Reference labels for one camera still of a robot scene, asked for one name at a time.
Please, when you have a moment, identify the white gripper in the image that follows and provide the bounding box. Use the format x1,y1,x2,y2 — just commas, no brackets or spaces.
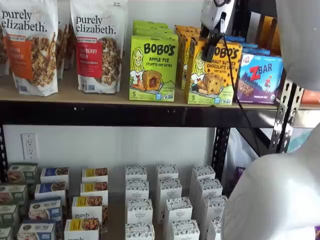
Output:
200,0,236,63

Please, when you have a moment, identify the orange Bobo's peanut butter box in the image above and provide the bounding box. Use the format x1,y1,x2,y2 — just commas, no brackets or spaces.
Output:
184,37,244,106
174,24,202,76
179,31,201,90

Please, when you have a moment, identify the blue Zbar box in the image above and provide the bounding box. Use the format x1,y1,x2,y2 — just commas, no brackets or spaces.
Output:
241,47,271,56
233,52,285,106
224,35,246,44
238,42,259,50

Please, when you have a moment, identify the green Bobo's apple pie box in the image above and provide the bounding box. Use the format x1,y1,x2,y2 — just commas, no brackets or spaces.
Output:
128,35,179,102
132,20,169,30
131,26,174,38

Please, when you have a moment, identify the white floral print box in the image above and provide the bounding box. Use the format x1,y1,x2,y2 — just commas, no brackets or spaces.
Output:
124,164,148,182
195,178,224,201
191,165,217,182
170,219,201,240
157,177,183,201
201,194,229,226
206,219,223,240
126,198,154,225
124,179,150,201
156,164,180,181
163,196,194,226
124,222,156,240

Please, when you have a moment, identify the black metal shelf rack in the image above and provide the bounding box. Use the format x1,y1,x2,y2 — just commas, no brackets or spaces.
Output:
0,0,320,185

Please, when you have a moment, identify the yellow granola box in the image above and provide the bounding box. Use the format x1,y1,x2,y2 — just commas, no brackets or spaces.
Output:
79,182,109,201
71,195,104,221
64,217,100,240
81,167,109,184

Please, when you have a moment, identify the blue granola box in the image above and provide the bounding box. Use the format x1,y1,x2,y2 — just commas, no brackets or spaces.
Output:
34,181,67,201
39,167,70,185
28,196,63,222
16,219,57,240

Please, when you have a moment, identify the green granola box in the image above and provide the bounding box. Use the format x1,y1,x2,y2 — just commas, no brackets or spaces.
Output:
7,162,39,186
0,204,21,229
0,226,15,240
0,184,29,206

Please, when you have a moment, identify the orange brown striped package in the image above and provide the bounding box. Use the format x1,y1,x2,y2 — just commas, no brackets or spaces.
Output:
254,11,280,56

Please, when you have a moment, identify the white plastic bag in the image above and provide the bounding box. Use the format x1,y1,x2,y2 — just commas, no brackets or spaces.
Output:
222,128,260,193

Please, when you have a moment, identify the granola bag red label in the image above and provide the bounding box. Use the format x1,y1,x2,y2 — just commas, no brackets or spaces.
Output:
69,0,129,94

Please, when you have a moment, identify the purple package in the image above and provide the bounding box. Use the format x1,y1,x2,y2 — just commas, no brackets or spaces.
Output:
234,166,247,187

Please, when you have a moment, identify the white granola bag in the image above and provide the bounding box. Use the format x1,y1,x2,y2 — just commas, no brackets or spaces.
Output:
0,23,11,78
55,0,77,80

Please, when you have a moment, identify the granola bag orange label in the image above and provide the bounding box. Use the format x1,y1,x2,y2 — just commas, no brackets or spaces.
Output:
0,0,60,98

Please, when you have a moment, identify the black cable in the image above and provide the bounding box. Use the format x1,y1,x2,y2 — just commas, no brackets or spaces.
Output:
219,11,262,157

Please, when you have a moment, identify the white wall outlet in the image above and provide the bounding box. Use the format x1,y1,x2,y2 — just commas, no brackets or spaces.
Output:
20,133,39,161

